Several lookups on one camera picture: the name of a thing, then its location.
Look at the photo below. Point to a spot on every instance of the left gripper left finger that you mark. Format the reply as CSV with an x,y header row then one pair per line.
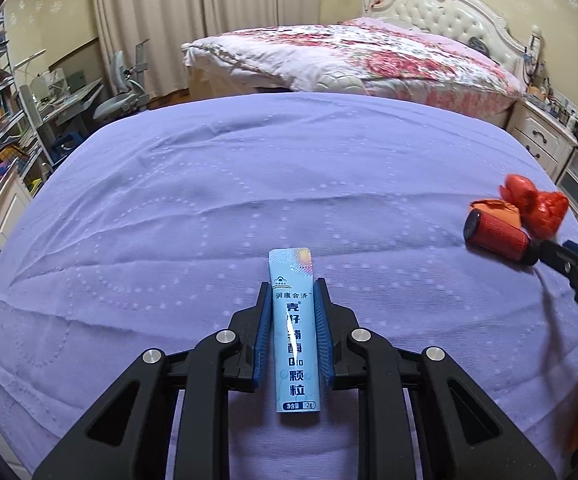
x,y
169,408

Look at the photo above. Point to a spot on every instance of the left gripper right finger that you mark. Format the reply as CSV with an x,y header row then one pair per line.
x,y
420,414

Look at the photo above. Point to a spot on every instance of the red plastic bag ball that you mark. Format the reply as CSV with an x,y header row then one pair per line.
x,y
542,212

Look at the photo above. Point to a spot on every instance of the red black cylinder tube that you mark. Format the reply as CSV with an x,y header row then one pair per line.
x,y
488,232

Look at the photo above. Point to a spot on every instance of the light blue sachet packet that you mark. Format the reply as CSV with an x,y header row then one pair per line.
x,y
294,331

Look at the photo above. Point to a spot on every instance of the white two-drawer nightstand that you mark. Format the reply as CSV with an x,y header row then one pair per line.
x,y
548,142

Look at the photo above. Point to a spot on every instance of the nightstand clutter bottles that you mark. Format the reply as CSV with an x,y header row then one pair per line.
x,y
548,98

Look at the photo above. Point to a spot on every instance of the purple table cloth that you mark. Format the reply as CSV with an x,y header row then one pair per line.
x,y
158,227

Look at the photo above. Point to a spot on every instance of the floral pink bedspread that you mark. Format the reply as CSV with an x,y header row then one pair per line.
x,y
363,56

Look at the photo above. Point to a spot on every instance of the desk with clutter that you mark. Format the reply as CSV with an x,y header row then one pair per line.
x,y
41,121

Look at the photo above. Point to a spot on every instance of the grey desk chair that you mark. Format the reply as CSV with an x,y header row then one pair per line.
x,y
129,82

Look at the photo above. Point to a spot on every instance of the beige curtains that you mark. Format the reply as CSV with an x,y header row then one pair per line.
x,y
165,25

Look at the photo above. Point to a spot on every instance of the white tufted bed frame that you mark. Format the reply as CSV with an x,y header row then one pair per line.
x,y
470,22

